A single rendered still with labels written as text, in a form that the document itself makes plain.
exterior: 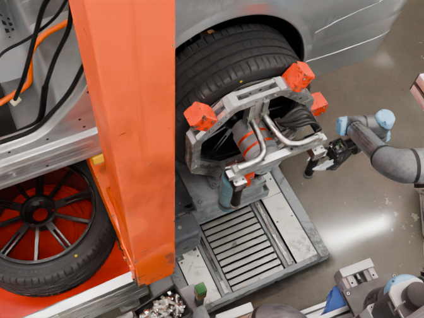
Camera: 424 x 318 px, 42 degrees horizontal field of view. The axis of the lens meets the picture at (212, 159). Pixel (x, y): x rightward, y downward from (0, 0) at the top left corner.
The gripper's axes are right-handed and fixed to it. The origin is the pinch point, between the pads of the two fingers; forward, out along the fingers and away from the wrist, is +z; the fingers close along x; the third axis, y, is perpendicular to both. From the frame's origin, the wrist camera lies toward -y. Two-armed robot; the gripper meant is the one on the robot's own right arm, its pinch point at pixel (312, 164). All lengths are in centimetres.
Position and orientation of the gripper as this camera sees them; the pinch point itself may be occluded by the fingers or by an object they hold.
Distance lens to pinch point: 224.4
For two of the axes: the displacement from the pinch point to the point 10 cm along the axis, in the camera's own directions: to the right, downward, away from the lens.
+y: 0.6, -5.0, -8.6
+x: 4.3, 7.9, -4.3
